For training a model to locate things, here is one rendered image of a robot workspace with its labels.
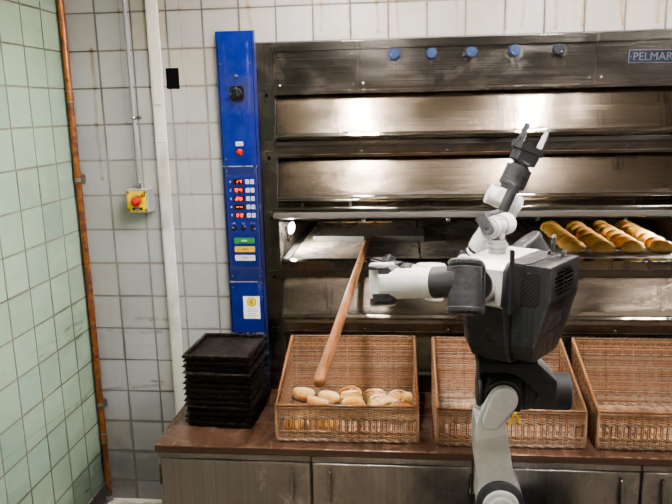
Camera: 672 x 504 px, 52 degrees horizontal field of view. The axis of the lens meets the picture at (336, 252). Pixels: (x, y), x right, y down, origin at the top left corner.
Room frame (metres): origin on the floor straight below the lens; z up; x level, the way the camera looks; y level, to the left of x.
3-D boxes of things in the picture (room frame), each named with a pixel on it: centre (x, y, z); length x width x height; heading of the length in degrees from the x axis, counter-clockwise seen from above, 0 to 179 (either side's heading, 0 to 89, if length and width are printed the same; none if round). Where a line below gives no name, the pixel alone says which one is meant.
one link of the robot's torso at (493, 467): (1.98, -0.49, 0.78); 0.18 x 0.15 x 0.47; 173
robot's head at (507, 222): (2.00, -0.48, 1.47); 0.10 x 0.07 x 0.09; 139
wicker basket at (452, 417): (2.59, -0.65, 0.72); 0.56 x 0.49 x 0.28; 84
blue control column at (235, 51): (3.89, 0.30, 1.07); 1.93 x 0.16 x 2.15; 174
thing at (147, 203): (2.97, 0.84, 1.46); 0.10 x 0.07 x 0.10; 84
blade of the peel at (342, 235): (3.52, -0.18, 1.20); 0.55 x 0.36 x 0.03; 83
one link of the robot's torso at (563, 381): (1.98, -0.56, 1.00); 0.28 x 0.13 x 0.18; 83
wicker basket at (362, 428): (2.66, -0.04, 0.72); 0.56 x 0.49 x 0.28; 85
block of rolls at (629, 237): (3.24, -1.28, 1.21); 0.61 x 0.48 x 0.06; 174
